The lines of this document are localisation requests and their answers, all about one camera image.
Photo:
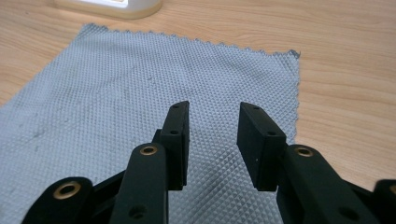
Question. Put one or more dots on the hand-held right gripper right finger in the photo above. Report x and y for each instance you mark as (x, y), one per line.
(258, 149)

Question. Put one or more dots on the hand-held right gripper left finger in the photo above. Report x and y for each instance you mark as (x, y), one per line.
(177, 146)

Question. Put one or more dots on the grey textured cleaning cloth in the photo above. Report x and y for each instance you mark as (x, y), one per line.
(124, 109)

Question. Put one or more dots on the white plastic container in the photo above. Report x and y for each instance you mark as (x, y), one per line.
(112, 6)

